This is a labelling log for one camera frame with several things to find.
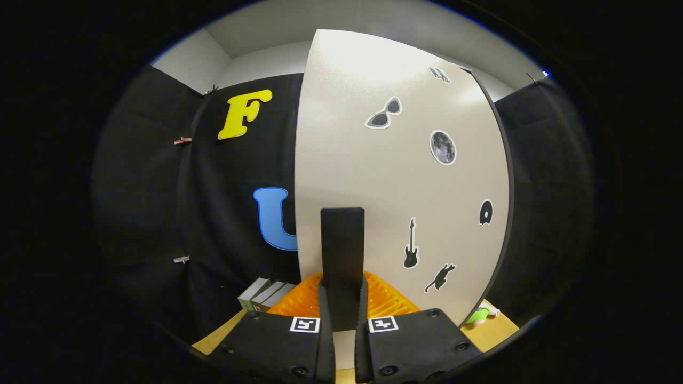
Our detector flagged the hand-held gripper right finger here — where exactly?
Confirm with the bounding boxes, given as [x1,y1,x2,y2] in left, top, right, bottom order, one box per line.
[355,271,483,384]

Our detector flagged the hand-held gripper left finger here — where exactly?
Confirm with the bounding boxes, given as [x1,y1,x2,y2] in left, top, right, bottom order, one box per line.
[211,272,337,384]

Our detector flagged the black door handle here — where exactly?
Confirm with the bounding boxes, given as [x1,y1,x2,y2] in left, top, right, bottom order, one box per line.
[320,208,366,331]

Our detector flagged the green book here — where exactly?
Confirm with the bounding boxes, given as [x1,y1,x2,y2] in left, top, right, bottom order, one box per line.
[238,277,270,311]

